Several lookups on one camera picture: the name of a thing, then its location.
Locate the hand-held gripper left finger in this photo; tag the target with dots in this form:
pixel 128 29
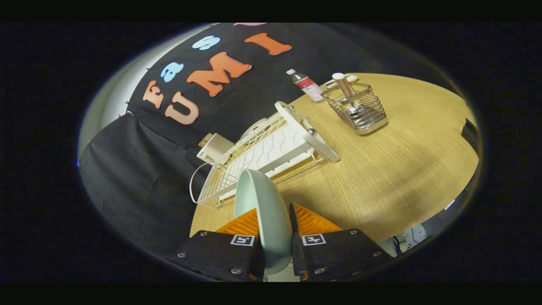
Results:
pixel 216 256

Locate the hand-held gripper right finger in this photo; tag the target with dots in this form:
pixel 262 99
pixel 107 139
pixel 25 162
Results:
pixel 338 254

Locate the light green plate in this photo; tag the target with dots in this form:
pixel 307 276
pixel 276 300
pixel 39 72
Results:
pixel 262 212

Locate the cream toaster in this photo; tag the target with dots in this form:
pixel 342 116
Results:
pixel 216 149

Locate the black backdrop cloth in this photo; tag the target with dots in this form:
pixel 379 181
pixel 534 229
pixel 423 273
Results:
pixel 139 178

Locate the toast bread slices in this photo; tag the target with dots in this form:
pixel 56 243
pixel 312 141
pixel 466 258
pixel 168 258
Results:
pixel 206 140

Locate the clear bottle red label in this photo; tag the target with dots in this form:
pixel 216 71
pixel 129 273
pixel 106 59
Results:
pixel 308 87

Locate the white divided food tray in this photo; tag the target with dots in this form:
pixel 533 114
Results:
pixel 352 78

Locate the black table clamp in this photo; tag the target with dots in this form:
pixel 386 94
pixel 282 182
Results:
pixel 469 129

